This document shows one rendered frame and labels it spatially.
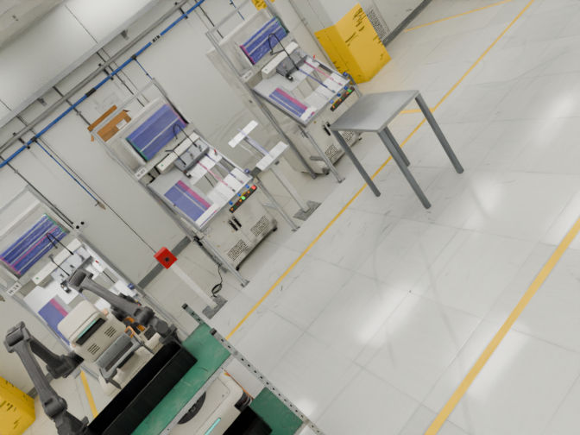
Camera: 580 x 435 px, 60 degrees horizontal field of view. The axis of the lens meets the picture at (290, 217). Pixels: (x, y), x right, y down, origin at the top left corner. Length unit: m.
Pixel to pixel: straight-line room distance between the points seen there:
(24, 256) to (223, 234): 1.73
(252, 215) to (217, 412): 2.26
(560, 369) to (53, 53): 5.55
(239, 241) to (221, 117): 2.15
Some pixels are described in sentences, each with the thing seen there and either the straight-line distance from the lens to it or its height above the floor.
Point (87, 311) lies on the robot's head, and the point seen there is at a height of 1.34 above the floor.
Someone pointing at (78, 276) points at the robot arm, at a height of 1.58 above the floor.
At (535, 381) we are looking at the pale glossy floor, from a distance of 2.75.
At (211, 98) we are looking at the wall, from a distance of 6.62.
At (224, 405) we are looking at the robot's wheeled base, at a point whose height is 0.27.
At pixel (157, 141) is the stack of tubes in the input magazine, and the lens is 4.82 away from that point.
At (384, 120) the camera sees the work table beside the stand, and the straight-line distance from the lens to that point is 3.72.
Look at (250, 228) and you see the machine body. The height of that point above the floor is 0.24.
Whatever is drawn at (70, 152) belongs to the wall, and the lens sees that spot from 6.21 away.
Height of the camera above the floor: 2.22
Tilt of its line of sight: 25 degrees down
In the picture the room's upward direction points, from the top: 39 degrees counter-clockwise
